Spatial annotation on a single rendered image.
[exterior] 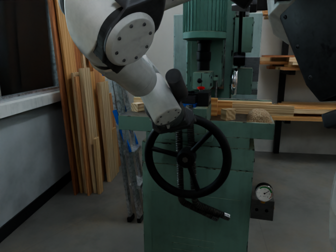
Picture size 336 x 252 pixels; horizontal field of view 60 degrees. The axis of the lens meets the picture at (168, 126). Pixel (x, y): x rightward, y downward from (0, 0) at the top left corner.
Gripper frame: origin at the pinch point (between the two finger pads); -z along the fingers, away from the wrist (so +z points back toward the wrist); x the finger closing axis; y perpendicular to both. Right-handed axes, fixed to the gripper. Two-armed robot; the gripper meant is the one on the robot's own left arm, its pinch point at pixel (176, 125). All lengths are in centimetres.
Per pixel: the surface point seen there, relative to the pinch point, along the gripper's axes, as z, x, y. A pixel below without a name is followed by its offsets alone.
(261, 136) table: -26.1, 26.3, -1.9
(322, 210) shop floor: -169, 75, -32
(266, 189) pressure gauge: -29.5, 23.6, -20.1
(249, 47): -39, 33, 42
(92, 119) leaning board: -128, -87, 65
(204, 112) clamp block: -13.1, 8.4, 6.8
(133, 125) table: -25.5, -20.9, 12.6
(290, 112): -36, 41, 8
